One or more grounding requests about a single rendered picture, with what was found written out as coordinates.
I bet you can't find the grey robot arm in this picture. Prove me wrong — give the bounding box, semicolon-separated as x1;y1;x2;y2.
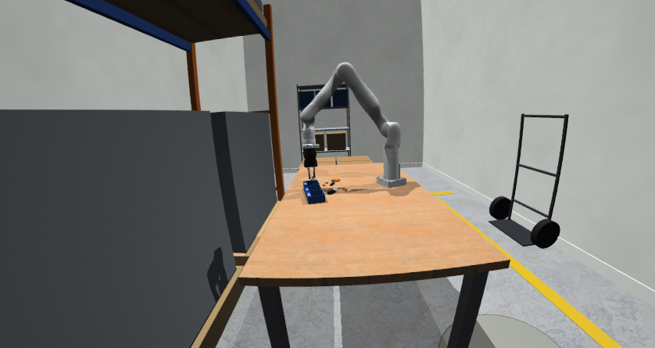
300;63;401;180

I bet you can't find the blue rack of bins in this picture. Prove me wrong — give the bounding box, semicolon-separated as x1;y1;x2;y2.
303;180;325;204

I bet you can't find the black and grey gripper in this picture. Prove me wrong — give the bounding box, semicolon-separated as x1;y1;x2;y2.
302;138;319;179

